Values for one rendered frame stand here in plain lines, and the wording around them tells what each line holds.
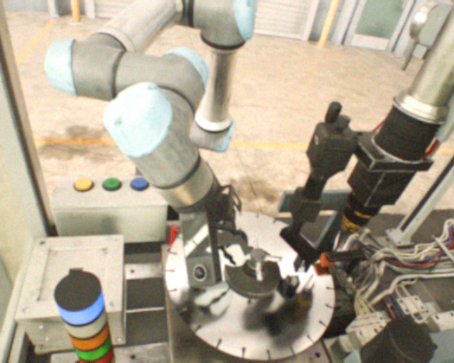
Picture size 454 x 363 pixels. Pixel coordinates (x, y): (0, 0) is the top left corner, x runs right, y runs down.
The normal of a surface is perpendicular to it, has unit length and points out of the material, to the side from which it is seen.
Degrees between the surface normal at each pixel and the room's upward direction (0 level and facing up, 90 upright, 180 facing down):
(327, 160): 90
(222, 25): 107
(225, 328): 0
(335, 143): 90
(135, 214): 90
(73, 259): 0
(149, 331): 0
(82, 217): 90
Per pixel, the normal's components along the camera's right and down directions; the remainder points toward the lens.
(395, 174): 0.20, 0.65
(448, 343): 0.15, -0.76
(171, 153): 0.63, 0.38
